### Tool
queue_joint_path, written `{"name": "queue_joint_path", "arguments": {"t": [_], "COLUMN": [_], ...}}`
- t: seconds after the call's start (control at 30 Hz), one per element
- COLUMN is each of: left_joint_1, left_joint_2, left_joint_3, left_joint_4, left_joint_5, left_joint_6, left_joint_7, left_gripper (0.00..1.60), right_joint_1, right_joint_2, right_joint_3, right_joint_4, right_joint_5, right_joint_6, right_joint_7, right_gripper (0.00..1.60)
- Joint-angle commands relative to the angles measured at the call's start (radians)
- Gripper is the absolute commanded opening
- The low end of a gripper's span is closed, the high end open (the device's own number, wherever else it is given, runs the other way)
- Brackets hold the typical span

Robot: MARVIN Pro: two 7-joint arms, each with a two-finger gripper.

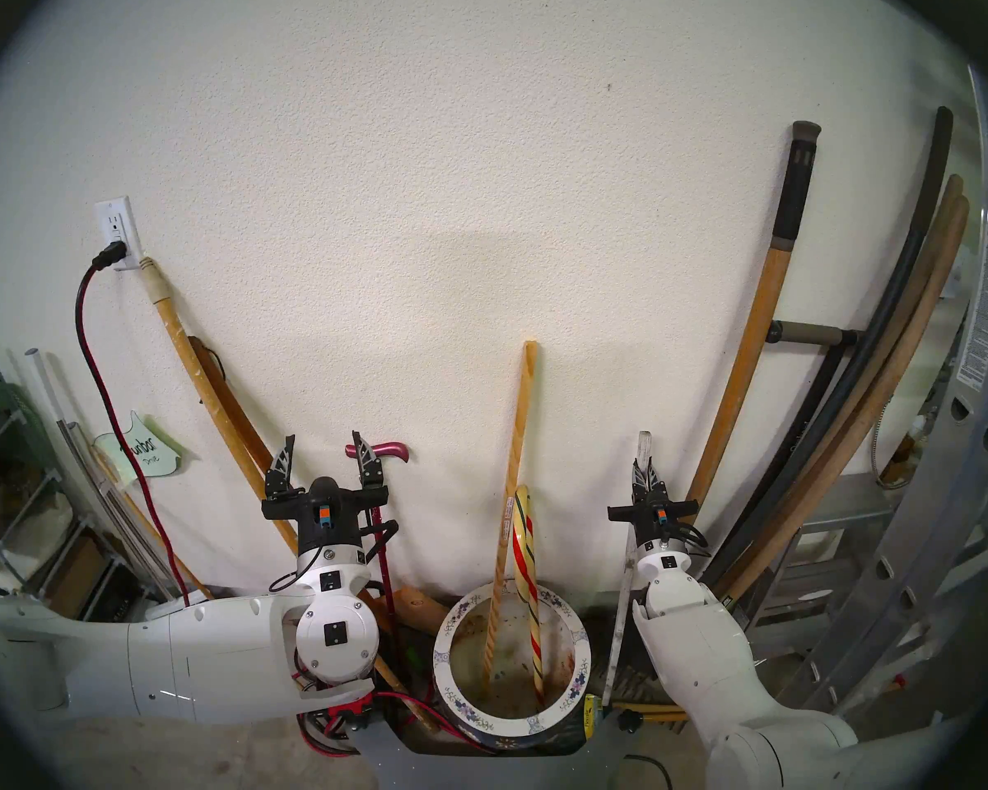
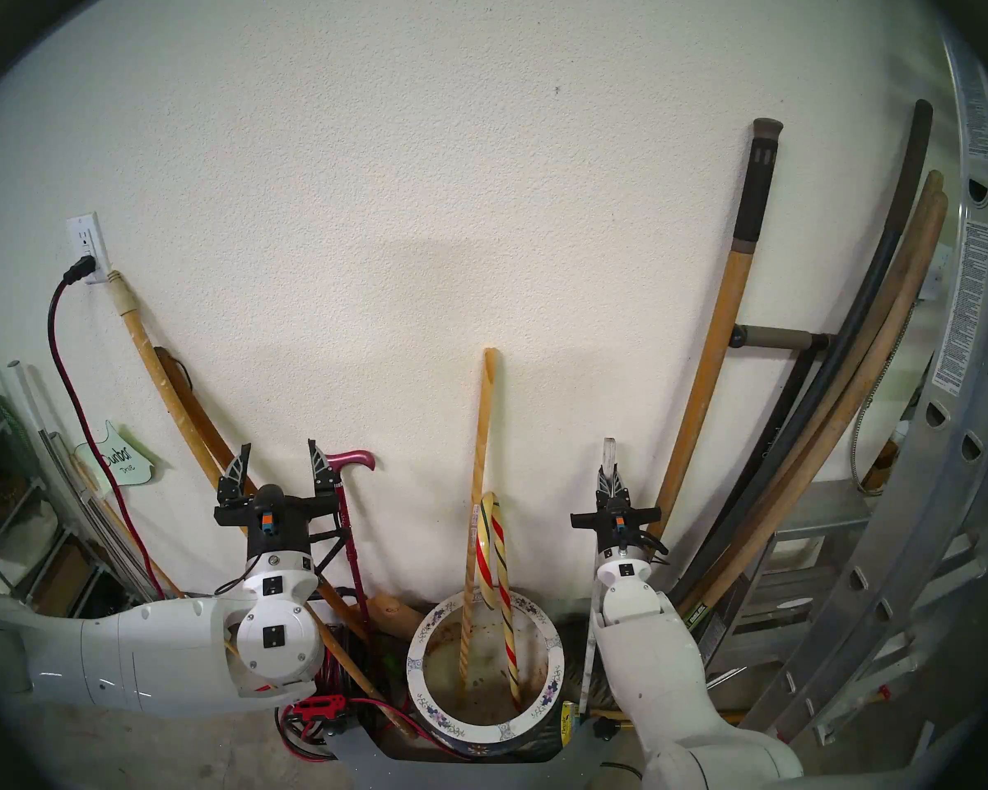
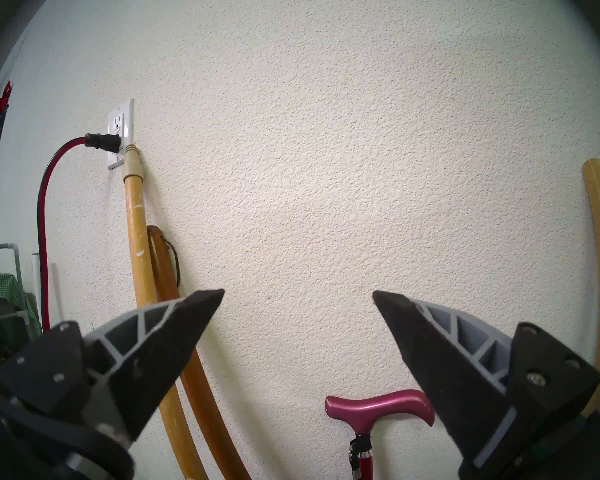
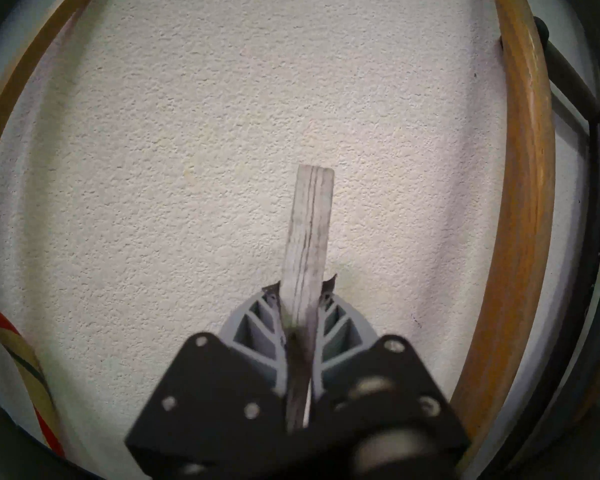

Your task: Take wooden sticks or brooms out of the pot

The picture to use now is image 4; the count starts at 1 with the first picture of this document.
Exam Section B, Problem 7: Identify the red green striped candy cane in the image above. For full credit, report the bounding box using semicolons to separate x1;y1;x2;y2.
0;298;67;459

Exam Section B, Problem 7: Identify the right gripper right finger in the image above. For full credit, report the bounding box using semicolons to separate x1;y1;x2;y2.
310;274;471;450

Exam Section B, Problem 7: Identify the weathered grey wooden stick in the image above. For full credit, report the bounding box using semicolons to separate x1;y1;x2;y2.
280;164;336;435

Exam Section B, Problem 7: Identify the black tool with grey crossbar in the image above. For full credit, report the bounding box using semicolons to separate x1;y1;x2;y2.
500;15;600;465

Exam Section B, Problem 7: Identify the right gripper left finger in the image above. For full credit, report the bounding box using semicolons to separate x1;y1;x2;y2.
125;283;287;480

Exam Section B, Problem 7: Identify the wooden handle with black grip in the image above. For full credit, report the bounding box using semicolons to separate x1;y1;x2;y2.
450;0;558;472

